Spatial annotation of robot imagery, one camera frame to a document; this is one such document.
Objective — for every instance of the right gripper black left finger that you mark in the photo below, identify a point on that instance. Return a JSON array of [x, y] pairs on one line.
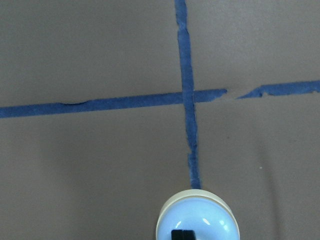
[[177, 234]]

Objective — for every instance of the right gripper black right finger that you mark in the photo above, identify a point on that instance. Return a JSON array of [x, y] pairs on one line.
[[189, 235]]

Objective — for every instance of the blue white service bell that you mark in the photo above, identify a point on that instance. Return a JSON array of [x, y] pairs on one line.
[[200, 211]]

